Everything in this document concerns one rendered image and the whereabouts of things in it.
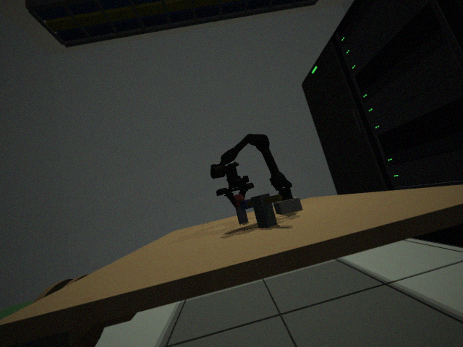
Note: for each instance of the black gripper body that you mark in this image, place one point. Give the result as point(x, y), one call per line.
point(231, 189)

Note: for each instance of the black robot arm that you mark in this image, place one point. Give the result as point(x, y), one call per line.
point(278, 180)

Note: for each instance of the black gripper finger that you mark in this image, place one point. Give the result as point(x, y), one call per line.
point(231, 198)
point(243, 193)

